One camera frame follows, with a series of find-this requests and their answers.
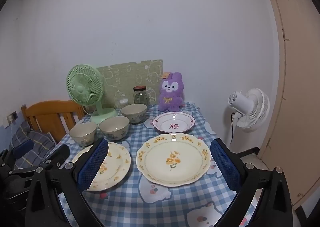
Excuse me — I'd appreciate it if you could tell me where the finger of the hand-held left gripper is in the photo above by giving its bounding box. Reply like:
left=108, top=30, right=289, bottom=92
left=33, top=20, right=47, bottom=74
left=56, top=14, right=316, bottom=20
left=10, top=144, right=70, bottom=176
left=0, top=139, right=35, bottom=167

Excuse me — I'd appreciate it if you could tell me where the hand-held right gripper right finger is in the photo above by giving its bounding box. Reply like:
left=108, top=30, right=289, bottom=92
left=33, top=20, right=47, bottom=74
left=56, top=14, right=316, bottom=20
left=210, top=138, right=293, bottom=227

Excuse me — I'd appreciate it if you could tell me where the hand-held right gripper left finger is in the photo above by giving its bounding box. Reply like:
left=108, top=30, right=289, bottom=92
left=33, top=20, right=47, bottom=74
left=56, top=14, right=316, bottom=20
left=25, top=138, right=109, bottom=227

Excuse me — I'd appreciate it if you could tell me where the small yellow floral plate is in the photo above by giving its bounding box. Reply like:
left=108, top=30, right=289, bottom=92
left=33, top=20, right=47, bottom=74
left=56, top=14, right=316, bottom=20
left=71, top=142, right=132, bottom=192

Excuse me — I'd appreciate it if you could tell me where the cream bowl blue floral print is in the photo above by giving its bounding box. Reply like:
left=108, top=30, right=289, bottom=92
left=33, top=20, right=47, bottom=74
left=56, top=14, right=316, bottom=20
left=69, top=122, right=98, bottom=147
left=121, top=104, right=147, bottom=124
left=99, top=116, right=130, bottom=141

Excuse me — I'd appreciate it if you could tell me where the large scalloped yellow floral plate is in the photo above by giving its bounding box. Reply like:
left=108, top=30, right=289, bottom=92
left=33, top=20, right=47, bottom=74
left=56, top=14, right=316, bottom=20
left=136, top=133, right=212, bottom=187

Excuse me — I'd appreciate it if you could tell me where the white plate with red rim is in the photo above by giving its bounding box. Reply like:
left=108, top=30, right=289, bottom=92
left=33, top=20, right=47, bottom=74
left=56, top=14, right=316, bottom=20
left=152, top=111, right=196, bottom=134

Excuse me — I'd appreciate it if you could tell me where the grey plaid pillow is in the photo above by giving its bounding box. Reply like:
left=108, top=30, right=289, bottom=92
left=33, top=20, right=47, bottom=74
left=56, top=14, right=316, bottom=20
left=9, top=120, right=59, bottom=170

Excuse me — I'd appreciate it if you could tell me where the orange wooden chair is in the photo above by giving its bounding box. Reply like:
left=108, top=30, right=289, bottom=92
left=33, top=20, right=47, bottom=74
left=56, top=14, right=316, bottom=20
left=21, top=100, right=85, bottom=142

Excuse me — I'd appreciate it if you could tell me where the blue checked bear tablecloth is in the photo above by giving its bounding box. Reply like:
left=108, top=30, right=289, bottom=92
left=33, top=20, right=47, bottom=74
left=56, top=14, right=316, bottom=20
left=47, top=102, right=258, bottom=227

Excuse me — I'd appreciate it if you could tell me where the white standing fan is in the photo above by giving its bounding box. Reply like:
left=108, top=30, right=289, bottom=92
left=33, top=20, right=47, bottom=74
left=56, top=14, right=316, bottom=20
left=227, top=88, right=270, bottom=133

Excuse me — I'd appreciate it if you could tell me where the green desk fan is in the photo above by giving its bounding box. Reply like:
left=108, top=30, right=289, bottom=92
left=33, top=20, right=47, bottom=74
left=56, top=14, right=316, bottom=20
left=66, top=64, right=118, bottom=124

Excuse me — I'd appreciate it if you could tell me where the glass jar with dark lid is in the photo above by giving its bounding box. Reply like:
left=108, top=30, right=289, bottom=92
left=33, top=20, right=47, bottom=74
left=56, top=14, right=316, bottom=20
left=133, top=86, right=147, bottom=105

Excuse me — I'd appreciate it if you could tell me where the purple plush bunny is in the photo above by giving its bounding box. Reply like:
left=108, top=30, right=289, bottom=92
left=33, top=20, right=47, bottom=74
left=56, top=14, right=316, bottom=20
left=158, top=72, right=185, bottom=112

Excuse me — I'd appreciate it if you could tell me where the green cartoon printed board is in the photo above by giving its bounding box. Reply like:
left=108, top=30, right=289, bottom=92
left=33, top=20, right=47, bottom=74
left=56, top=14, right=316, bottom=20
left=96, top=60, right=163, bottom=110

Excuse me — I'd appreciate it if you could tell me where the black fan cable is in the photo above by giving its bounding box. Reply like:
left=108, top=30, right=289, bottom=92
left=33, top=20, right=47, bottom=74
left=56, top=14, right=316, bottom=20
left=229, top=113, right=237, bottom=146

